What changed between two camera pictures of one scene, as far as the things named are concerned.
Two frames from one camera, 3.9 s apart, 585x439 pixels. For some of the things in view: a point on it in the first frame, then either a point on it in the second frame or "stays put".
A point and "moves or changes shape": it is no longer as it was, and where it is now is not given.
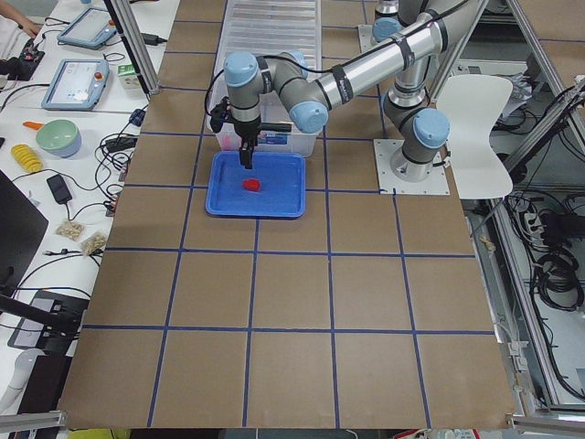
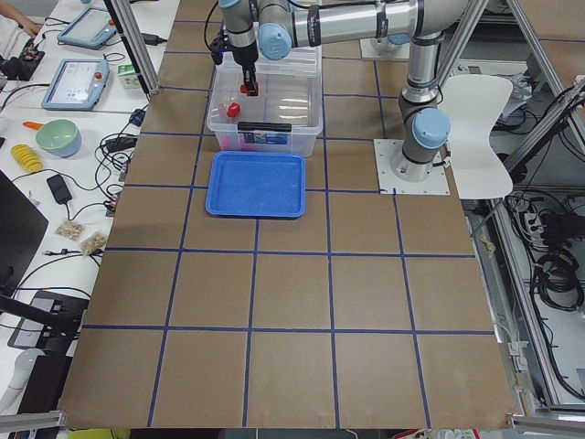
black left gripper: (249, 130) → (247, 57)
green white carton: (128, 77) stays put
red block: (251, 185) moves or changes shape
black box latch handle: (276, 126) stays put
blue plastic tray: (273, 187) stays put
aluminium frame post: (127, 24) stays put
